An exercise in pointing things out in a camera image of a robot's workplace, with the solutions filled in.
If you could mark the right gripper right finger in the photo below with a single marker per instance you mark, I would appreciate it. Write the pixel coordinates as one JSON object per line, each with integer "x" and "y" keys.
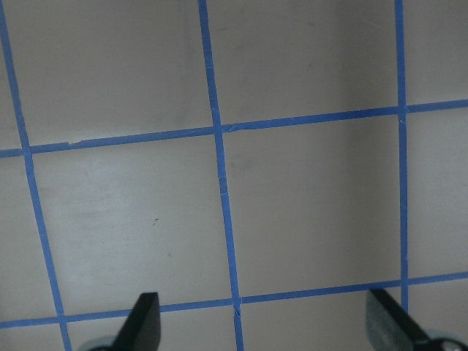
{"x": 389, "y": 327}

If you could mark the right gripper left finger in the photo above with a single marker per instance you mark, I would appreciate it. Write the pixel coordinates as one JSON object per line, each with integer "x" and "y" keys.
{"x": 142, "y": 329}

